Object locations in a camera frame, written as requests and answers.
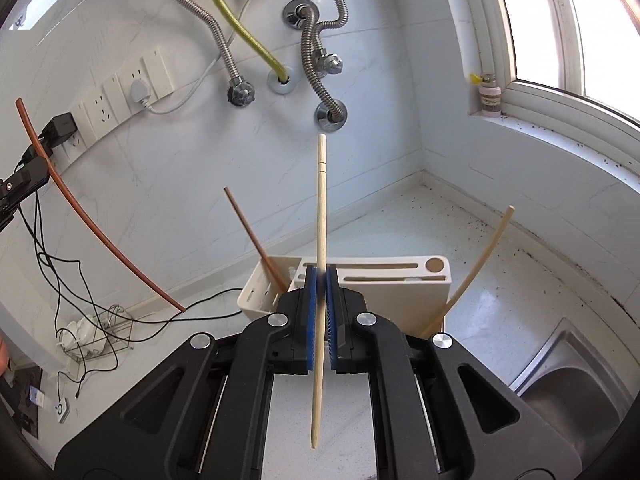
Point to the chrome angle valve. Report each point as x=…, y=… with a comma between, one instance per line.
x=330, y=63
x=240, y=94

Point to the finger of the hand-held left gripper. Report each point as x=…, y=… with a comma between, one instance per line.
x=27, y=180
x=35, y=155

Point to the black gas stove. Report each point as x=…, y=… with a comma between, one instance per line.
x=22, y=405

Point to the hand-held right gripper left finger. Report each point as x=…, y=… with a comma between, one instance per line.
x=312, y=310

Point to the small yellow capped bottle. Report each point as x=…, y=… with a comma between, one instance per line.
x=489, y=95

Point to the row of white wall sockets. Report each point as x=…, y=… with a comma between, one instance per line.
x=102, y=110

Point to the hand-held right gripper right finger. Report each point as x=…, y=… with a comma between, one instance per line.
x=331, y=310

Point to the light wooden chopstick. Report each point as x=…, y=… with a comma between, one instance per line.
x=320, y=210
x=480, y=265

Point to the clear adhesive wall hook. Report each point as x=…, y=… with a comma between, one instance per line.
x=20, y=22

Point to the white window frame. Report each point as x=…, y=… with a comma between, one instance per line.
x=500, y=35

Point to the round wall flange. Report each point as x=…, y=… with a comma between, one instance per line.
x=280, y=84

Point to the cream plastic utensil holder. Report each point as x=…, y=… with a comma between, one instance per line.
x=390, y=280

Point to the small white device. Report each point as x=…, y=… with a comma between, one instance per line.
x=61, y=410

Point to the stainless steel double sink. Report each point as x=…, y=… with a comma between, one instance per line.
x=565, y=380

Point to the chrome wall flange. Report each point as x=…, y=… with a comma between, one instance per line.
x=329, y=116
x=296, y=12

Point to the black charger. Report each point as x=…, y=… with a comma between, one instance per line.
x=61, y=127

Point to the brown chopstick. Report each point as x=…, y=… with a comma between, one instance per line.
x=250, y=230
x=100, y=240

